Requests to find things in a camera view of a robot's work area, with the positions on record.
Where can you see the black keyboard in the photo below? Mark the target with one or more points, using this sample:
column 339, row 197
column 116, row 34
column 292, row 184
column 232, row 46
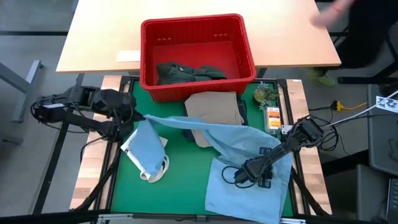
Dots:
column 393, row 199

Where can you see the beige garment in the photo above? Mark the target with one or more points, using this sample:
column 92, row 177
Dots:
column 214, row 107

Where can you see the grey desk leg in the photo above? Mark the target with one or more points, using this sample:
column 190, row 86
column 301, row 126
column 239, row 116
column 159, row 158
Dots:
column 28, row 87

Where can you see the potted artificial succulent plant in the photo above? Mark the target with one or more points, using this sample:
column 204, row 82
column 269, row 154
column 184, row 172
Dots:
column 262, row 95

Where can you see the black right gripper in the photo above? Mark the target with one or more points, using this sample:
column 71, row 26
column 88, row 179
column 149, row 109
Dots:
column 255, row 169

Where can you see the white paper strip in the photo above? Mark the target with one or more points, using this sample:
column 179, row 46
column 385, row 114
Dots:
column 128, row 56

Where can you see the white fiducial marker tag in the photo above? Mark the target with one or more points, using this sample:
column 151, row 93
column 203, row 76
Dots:
column 387, row 104

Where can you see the person's hand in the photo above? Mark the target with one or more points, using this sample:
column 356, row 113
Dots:
column 326, row 15

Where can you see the white crinkled packet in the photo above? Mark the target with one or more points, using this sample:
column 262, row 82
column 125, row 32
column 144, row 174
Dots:
column 273, row 119

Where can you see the red plastic laundry basket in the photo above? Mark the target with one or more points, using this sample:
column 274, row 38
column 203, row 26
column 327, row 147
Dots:
column 192, row 37

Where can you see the black desk leg frame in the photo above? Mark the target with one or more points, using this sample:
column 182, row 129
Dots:
column 357, row 80

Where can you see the grey machine housing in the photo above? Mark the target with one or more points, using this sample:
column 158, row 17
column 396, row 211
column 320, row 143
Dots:
column 382, row 140

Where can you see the dark green garment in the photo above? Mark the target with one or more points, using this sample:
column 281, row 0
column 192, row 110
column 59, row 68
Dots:
column 186, row 74

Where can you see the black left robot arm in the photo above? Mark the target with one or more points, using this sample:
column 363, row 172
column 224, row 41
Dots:
column 77, row 119

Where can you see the light wooden desk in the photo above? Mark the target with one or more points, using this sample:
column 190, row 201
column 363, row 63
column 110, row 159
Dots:
column 93, row 37

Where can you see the cream canvas tote bag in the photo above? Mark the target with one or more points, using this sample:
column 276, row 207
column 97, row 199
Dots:
column 133, row 155

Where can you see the grey cabinet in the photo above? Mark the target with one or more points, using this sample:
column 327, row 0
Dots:
column 351, row 193

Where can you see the black aluminium table frame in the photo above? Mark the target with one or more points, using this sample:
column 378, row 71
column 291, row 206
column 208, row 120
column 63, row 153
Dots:
column 294, row 102

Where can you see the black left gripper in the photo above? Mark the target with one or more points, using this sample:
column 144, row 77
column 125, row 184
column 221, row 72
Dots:
column 115, row 104

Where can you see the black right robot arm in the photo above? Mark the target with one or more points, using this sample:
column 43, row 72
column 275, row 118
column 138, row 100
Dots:
column 289, row 146

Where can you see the person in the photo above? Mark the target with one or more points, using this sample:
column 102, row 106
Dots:
column 367, row 31

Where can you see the dark blue denim jeans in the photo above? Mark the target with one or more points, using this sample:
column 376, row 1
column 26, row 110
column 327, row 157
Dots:
column 243, row 112

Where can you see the light blue jeans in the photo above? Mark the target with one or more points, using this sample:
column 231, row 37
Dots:
column 248, row 199

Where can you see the green table mat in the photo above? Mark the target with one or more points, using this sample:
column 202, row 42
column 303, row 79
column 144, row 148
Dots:
column 186, row 186

